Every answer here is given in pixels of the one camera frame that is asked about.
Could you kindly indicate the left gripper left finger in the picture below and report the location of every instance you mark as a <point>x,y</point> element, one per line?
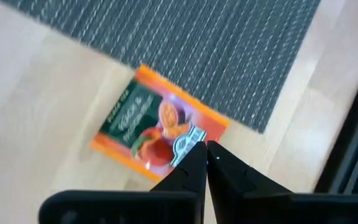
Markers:
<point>191,177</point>

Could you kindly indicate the tea bag packets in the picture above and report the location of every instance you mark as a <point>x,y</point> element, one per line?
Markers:
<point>141,118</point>

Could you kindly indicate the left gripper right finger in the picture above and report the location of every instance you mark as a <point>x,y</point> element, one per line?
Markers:
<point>228,180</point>

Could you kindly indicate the grey woven placemat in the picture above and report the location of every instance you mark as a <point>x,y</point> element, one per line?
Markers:
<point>197,46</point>

